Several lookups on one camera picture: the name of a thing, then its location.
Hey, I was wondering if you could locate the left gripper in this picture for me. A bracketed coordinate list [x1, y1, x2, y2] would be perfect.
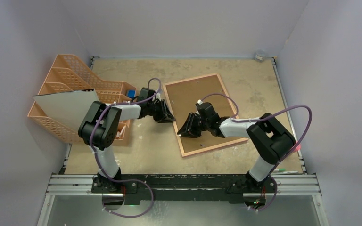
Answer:
[147, 100, 174, 123]

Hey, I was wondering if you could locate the brown cardboard backing board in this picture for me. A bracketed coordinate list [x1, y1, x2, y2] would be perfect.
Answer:
[166, 76, 246, 154]

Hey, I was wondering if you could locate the pink wooden photo frame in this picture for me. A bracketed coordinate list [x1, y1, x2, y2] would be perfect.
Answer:
[162, 73, 250, 158]

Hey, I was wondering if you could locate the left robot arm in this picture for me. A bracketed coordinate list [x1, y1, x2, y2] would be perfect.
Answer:
[78, 88, 175, 193]

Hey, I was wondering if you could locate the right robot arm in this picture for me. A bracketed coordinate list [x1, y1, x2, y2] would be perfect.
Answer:
[177, 102, 296, 192]

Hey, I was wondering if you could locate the blue small box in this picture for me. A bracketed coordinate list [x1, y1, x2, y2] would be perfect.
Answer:
[126, 90, 135, 98]

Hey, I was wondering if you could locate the white item in compartment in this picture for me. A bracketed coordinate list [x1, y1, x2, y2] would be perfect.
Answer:
[116, 126, 126, 139]

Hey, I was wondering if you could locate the white sheet in organizer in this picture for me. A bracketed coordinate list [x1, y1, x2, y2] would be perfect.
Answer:
[33, 89, 99, 131]

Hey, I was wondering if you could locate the green marker pen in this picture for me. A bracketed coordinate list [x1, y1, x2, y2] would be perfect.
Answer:
[273, 169, 286, 173]

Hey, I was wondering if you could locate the small clear jar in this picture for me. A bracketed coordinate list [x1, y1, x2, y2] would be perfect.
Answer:
[255, 50, 266, 62]

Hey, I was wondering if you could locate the pink capped bottle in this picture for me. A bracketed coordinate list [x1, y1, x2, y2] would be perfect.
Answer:
[294, 145, 301, 152]

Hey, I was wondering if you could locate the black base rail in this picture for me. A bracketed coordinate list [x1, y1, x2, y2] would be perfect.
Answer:
[91, 174, 276, 206]

